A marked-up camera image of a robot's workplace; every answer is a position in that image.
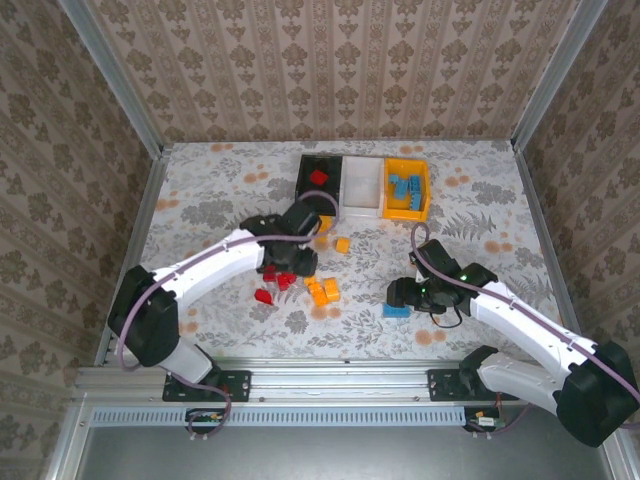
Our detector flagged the yellow plastic bin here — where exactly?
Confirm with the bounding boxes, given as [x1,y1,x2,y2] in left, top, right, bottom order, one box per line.
[382,157,431,223]

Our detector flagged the black plastic bin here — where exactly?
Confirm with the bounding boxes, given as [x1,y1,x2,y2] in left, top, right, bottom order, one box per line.
[295,153,345,217]

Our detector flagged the white plastic bin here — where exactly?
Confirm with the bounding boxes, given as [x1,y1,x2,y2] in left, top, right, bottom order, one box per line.
[339,155,387,220]

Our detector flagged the floral table covering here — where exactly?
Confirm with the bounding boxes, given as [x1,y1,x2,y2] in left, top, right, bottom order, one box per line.
[113,140,575,362]

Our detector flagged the small electronics board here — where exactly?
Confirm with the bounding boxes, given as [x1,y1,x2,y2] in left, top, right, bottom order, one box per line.
[462,407,504,434]
[185,407,227,435]

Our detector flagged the grey metal panel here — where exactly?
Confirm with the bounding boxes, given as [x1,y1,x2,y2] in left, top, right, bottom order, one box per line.
[74,424,614,480]

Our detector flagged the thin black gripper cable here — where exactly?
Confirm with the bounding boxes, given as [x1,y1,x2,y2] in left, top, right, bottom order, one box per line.
[424,302,464,330]

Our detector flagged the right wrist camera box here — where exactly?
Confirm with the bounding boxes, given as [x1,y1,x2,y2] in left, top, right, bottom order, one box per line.
[409,238,462,281]

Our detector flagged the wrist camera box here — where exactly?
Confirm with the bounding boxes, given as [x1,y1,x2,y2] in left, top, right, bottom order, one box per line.
[282,202,324,237]
[409,238,462,281]

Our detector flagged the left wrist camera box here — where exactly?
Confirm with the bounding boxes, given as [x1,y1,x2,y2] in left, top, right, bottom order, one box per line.
[282,202,324,237]

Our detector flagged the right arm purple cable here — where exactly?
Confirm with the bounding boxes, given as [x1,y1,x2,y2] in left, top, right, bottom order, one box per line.
[409,222,640,441]

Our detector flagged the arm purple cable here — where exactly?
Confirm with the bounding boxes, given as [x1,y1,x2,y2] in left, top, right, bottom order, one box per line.
[113,189,342,441]
[409,222,640,441]

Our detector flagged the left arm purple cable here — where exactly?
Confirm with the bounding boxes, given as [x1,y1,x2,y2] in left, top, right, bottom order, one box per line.
[113,189,342,441]

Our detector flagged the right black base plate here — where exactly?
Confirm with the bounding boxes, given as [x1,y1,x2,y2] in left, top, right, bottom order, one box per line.
[427,368,520,403]

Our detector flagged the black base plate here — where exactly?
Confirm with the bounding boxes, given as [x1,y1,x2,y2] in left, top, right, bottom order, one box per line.
[427,368,520,403]
[162,369,251,403]

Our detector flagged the aluminium mounting rail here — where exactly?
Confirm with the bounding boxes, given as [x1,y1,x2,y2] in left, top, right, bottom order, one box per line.
[73,357,615,403]

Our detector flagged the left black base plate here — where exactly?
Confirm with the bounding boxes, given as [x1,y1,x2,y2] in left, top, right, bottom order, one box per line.
[162,369,251,403]

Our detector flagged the aluminium table side rail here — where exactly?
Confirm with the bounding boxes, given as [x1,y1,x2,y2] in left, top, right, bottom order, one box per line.
[93,143,174,366]
[513,142,592,364]

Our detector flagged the grey slotted cable duct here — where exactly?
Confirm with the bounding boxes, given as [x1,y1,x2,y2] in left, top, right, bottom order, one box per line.
[91,405,471,428]

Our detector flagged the aluminium frame post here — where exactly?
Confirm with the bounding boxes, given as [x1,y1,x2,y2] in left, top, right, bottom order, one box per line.
[510,0,610,154]
[58,0,165,159]

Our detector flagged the aluminium lower frame rail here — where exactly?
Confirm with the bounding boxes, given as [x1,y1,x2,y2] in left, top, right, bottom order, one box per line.
[42,394,94,480]
[592,402,639,480]

